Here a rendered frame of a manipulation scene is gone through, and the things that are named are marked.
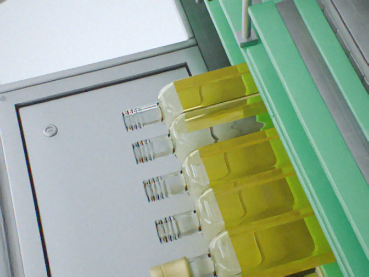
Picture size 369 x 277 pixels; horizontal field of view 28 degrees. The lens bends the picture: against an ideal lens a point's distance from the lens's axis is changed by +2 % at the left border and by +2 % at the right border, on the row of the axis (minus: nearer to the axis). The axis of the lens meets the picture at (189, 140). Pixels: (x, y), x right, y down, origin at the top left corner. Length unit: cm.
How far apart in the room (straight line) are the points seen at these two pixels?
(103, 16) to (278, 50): 49
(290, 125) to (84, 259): 34
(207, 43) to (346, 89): 48
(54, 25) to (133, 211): 39
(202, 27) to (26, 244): 50
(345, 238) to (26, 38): 68
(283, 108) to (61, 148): 38
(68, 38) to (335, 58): 54
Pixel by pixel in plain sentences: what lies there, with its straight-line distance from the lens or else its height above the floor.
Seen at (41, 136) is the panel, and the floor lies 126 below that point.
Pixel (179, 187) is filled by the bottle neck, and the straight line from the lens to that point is 89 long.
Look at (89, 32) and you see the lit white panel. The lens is 125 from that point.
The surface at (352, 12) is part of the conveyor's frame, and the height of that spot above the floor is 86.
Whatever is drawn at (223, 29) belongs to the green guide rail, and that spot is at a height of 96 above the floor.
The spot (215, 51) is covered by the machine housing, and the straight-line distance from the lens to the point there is 125.
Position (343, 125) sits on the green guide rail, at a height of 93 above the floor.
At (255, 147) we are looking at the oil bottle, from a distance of 89.
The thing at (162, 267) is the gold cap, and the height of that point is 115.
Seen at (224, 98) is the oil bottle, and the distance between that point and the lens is 95.
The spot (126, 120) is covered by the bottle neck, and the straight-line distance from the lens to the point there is 95.
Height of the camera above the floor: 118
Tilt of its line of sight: 7 degrees down
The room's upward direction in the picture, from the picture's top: 105 degrees counter-clockwise
